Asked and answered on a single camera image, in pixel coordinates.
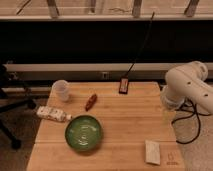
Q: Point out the green bowl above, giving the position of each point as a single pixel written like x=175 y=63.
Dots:
x=83 y=133

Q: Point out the small black red device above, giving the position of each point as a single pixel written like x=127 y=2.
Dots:
x=123 y=87

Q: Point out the plastic bottle with label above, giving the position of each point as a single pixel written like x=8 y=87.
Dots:
x=54 y=114

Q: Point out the translucent plastic cup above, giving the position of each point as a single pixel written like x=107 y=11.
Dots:
x=61 y=89

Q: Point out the red pepper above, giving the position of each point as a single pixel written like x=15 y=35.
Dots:
x=91 y=101

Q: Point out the white sponge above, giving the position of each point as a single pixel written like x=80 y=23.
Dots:
x=152 y=152

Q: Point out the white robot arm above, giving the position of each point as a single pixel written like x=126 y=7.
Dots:
x=187 y=81

